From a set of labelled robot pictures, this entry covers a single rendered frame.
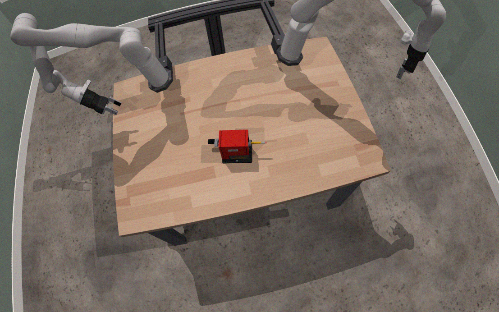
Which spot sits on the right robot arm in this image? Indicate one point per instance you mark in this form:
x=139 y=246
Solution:
x=26 y=32

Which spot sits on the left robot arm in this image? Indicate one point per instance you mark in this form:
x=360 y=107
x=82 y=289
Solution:
x=305 y=12

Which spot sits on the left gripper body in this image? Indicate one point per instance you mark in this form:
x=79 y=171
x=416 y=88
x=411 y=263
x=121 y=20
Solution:
x=416 y=50

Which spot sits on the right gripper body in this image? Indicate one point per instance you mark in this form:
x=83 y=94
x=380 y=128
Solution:
x=88 y=98

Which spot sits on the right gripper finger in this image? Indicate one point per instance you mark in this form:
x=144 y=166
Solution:
x=110 y=110
x=114 y=101

